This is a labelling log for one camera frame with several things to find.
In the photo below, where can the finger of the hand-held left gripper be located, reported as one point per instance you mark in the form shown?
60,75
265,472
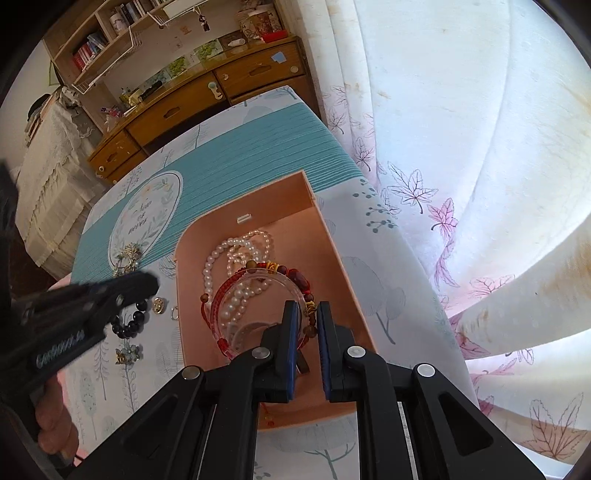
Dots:
127,307
134,282

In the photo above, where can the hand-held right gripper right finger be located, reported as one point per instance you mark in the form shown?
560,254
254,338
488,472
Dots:
325,357

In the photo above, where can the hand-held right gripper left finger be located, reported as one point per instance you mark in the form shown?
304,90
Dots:
291,350

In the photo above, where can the gold leaf hair comb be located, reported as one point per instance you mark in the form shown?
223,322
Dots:
127,258

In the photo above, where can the gold round pendant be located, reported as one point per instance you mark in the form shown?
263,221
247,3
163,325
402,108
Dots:
159,306

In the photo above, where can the pale flower earring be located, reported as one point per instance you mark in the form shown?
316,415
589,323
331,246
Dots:
125,355

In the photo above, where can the clear bangle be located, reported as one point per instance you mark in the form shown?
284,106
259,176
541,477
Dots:
286,285

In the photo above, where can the pink jewelry box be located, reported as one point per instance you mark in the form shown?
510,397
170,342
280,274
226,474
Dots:
323,258

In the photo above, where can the person's left hand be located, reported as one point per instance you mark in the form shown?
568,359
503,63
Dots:
53,429

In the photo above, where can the white lace cover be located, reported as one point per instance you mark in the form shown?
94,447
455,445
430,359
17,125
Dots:
51,184

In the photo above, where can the pink small figure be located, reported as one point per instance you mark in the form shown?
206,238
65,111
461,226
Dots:
111,111

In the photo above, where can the wooden desk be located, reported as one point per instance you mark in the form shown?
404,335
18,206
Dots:
166,113

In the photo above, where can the yellow toy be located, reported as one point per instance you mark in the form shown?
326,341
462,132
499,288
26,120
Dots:
128,98

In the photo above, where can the teal leaf print tablecloth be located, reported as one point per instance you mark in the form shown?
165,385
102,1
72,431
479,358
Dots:
258,138

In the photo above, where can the black long object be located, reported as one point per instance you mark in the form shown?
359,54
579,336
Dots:
151,89

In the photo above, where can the teal drawer hook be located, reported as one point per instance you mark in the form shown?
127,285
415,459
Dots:
214,88

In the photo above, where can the row of red books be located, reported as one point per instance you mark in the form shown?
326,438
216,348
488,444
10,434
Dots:
87,53

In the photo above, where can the green picture card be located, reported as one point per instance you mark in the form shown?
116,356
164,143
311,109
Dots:
207,48

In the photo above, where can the wooden bookshelf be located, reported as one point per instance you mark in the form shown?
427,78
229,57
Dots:
74,34

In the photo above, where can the white tube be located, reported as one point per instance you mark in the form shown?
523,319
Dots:
236,43

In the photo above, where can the blue sticky note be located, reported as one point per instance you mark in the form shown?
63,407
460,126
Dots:
279,57

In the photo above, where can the row of upright books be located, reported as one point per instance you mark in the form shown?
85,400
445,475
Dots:
131,11

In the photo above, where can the white leaf print curtain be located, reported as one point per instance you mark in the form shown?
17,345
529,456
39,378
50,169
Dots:
461,115

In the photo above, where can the red flat case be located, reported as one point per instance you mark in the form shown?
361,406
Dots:
272,36

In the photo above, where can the patterned storage box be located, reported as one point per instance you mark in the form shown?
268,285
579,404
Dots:
256,21

